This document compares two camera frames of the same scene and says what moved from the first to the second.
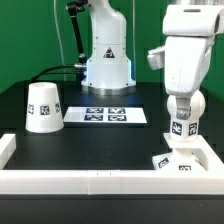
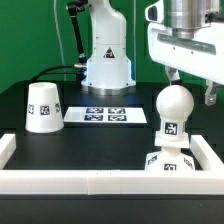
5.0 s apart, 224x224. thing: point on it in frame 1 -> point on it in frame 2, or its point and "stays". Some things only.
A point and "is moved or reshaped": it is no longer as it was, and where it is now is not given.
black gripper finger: (183, 107) -> (170, 71)
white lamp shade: (44, 112) stays
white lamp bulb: (188, 127) is moved or reshaped
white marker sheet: (105, 114) stays
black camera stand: (74, 8) stays
